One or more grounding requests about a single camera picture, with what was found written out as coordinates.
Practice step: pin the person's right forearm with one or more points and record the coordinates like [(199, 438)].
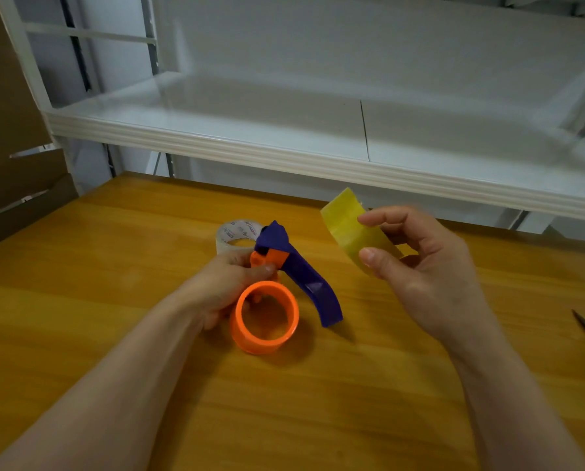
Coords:
[(513, 412)]

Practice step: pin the person's left hand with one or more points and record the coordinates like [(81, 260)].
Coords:
[(219, 289)]

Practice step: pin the white metal shelf rack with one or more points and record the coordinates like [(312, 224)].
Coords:
[(292, 132)]

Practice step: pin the person's left forearm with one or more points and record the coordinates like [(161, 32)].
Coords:
[(101, 397)]

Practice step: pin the yellow tape roll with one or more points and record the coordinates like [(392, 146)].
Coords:
[(344, 225)]

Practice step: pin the person's right hand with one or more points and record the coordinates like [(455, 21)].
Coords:
[(435, 289)]

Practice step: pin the clear tape roll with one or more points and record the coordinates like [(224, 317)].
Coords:
[(225, 235)]

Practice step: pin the orange and blue tape dispenser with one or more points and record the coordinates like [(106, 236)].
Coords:
[(260, 345)]

